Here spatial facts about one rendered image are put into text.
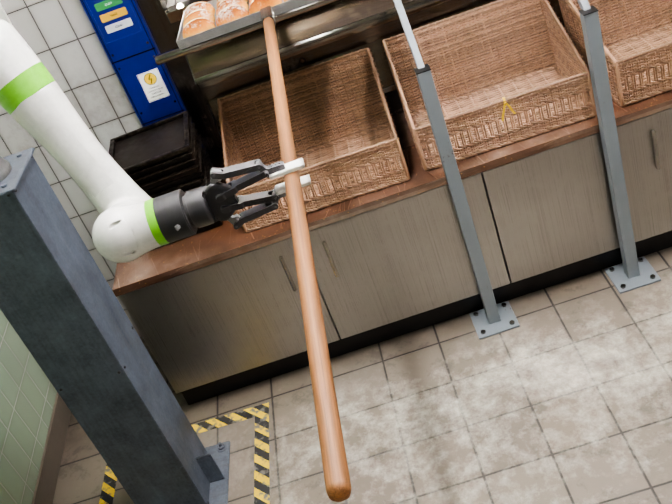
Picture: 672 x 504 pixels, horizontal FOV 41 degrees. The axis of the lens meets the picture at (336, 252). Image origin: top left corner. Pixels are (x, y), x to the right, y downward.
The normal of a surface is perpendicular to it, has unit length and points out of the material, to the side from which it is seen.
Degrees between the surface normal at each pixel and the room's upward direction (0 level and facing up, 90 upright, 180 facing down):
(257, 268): 90
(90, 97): 90
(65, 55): 90
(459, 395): 0
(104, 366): 90
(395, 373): 0
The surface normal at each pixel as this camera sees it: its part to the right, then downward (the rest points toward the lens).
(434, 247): 0.11, 0.54
